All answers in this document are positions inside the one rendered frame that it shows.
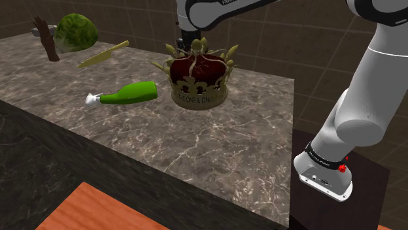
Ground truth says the yellow knife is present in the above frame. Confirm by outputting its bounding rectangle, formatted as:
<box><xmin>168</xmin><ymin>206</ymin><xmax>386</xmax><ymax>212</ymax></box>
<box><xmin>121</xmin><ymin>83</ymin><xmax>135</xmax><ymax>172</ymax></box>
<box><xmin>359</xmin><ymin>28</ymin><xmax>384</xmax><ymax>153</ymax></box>
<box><xmin>77</xmin><ymin>40</ymin><xmax>131</xmax><ymax>69</ymax></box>

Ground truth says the gold and red crown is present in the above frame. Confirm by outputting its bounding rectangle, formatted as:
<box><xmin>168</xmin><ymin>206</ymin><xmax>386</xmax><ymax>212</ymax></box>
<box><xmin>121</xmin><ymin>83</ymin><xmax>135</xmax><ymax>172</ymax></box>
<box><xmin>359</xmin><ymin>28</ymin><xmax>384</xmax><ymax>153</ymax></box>
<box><xmin>152</xmin><ymin>37</ymin><xmax>239</xmax><ymax>111</ymax></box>

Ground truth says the green lettuce head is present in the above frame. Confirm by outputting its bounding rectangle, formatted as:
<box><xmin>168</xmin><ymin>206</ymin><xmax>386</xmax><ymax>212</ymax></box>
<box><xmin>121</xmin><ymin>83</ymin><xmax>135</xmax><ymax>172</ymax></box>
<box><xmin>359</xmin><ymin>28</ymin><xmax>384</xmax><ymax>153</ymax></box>
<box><xmin>53</xmin><ymin>12</ymin><xmax>99</xmax><ymax>55</ymax></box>

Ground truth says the dark robot stand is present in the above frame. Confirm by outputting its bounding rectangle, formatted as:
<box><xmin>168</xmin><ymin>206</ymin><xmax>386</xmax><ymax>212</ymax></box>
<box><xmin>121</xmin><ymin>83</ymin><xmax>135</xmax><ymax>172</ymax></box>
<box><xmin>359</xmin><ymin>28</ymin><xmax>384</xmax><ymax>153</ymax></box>
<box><xmin>288</xmin><ymin>128</ymin><xmax>392</xmax><ymax>230</ymax></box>

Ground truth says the green bottle with white cap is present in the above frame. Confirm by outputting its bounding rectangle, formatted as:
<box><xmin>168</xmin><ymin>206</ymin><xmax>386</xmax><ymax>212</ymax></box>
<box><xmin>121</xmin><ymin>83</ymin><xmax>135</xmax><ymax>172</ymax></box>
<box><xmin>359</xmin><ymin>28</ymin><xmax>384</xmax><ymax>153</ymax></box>
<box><xmin>84</xmin><ymin>80</ymin><xmax>159</xmax><ymax>107</ymax></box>

